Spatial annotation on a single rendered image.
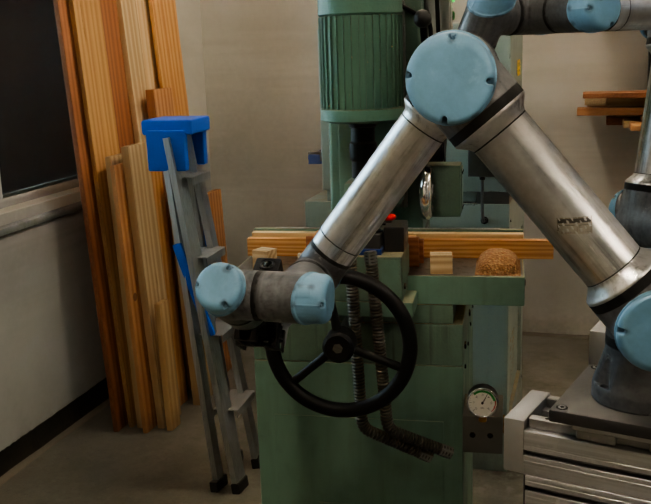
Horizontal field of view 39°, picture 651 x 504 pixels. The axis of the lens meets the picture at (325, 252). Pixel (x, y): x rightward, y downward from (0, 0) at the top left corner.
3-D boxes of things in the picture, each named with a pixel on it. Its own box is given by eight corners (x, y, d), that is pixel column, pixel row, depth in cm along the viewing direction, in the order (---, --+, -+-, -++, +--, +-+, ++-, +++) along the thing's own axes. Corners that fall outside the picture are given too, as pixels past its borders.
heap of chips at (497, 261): (474, 275, 180) (474, 257, 179) (476, 259, 194) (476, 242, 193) (521, 276, 178) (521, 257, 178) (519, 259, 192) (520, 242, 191)
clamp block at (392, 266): (328, 301, 176) (327, 256, 174) (340, 283, 189) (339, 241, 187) (404, 302, 173) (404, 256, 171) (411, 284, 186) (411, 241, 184)
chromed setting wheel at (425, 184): (418, 224, 203) (417, 169, 200) (423, 214, 215) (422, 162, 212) (431, 224, 202) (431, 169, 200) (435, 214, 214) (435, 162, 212)
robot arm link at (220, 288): (243, 313, 128) (186, 310, 130) (264, 328, 138) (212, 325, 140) (250, 260, 130) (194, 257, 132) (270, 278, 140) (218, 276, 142)
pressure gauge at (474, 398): (466, 426, 180) (466, 387, 178) (467, 418, 183) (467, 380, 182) (498, 427, 179) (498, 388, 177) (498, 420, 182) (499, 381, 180)
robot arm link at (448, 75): (716, 312, 127) (464, 12, 126) (737, 346, 112) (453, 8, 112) (644, 361, 130) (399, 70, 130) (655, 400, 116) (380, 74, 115)
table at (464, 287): (216, 313, 181) (214, 284, 180) (256, 275, 211) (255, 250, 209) (527, 320, 170) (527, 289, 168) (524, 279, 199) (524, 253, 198)
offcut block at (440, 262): (430, 274, 182) (430, 255, 181) (430, 270, 185) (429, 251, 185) (452, 274, 182) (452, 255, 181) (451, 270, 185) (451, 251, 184)
